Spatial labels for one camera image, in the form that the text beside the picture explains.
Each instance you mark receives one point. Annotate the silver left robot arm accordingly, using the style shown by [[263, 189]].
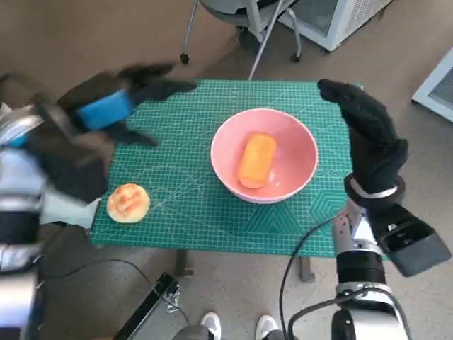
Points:
[[17, 212]]

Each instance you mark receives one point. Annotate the black flat device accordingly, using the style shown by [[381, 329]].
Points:
[[148, 311]]

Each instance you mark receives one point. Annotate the silver metal pole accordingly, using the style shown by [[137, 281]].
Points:
[[264, 47]]

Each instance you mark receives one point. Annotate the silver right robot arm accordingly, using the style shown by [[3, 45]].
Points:
[[357, 262]]

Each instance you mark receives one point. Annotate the round bread bun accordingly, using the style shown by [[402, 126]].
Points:
[[128, 202]]

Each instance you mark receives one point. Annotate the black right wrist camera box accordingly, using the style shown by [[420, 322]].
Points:
[[410, 241]]

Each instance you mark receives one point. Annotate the pink bowl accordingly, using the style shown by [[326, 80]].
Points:
[[293, 141]]

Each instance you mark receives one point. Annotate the grey office chair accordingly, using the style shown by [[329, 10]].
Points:
[[226, 12]]

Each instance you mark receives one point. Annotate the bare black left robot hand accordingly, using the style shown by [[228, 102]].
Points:
[[102, 110]]

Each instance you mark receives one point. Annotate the long orange striped bread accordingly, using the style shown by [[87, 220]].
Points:
[[256, 159]]

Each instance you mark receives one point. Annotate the white shoe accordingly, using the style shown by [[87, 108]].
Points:
[[211, 324], [266, 325]]

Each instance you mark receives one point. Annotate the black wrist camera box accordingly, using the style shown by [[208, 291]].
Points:
[[410, 241], [74, 166]]

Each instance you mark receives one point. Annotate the large white mesh cabinet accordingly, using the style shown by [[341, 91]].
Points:
[[339, 19]]

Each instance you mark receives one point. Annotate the person in light clothing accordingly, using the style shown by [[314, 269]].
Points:
[[67, 216]]

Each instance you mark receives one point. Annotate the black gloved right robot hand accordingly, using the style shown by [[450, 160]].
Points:
[[371, 148]]

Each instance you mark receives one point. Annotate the small white cabinet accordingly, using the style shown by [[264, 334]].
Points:
[[437, 88]]

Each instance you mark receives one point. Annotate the green cutting mat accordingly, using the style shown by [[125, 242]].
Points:
[[184, 219]]

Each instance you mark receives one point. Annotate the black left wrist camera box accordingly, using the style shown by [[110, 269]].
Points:
[[74, 166]]

